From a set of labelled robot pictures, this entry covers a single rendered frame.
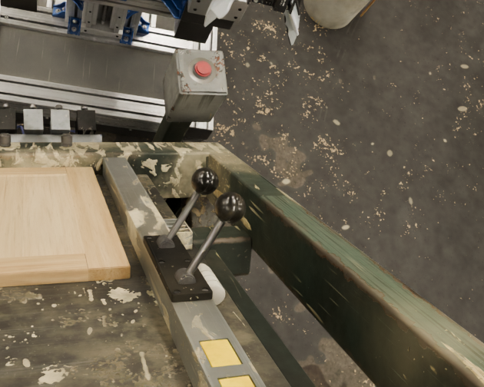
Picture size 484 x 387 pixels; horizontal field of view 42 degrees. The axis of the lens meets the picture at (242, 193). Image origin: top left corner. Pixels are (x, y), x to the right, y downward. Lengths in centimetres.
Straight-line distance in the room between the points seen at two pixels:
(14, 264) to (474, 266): 224
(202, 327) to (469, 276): 222
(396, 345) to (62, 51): 179
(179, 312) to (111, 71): 165
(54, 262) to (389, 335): 45
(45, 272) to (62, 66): 148
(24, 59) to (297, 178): 112
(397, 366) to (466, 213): 218
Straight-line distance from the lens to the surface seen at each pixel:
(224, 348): 66
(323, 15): 287
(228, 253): 117
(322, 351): 245
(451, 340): 72
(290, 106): 267
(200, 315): 71
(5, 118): 160
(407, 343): 74
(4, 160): 142
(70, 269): 89
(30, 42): 233
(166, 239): 87
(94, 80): 228
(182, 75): 151
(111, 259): 91
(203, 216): 154
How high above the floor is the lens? 223
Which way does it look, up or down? 66 degrees down
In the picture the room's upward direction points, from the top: 45 degrees clockwise
